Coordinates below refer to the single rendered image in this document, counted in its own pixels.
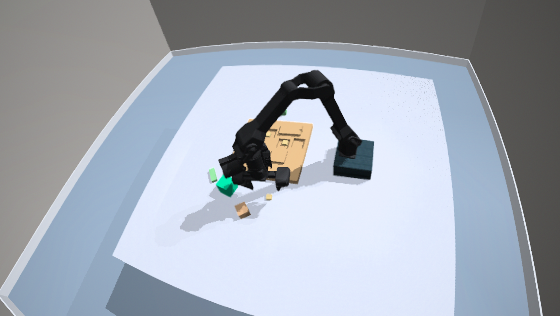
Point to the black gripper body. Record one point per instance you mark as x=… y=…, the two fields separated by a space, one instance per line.
x=281 y=176

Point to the tan puzzle board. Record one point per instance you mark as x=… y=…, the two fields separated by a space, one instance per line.
x=293 y=155

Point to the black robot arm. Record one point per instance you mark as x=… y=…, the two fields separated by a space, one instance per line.
x=249 y=145

